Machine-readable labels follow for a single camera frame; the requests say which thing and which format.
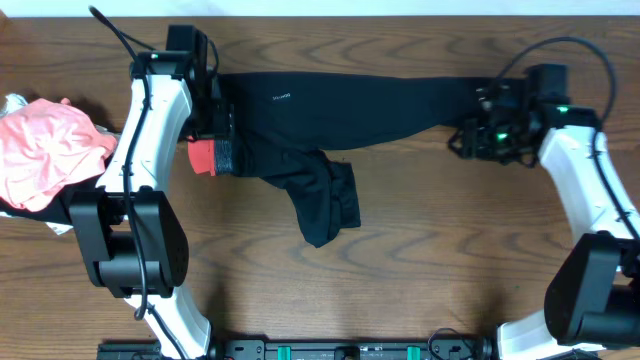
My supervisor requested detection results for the pink crumpled garment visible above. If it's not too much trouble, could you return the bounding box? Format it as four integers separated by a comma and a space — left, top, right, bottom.
0, 97, 119, 213

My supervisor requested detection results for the black leggings red waistband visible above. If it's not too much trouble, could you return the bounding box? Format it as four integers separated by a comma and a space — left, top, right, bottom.
188, 72, 489, 248

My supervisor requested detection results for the black folded garment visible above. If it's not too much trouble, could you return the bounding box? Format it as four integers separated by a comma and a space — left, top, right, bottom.
1, 175, 99, 225

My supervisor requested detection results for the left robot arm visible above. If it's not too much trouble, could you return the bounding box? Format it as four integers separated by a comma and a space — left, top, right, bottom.
69, 25, 235, 359

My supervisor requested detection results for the left black cable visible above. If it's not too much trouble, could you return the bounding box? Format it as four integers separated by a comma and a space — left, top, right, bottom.
88, 5, 189, 360

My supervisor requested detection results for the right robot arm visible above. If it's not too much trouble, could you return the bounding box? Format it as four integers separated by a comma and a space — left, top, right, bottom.
449, 64, 639, 359

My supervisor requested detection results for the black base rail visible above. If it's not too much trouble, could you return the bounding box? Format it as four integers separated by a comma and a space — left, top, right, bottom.
203, 335, 498, 360

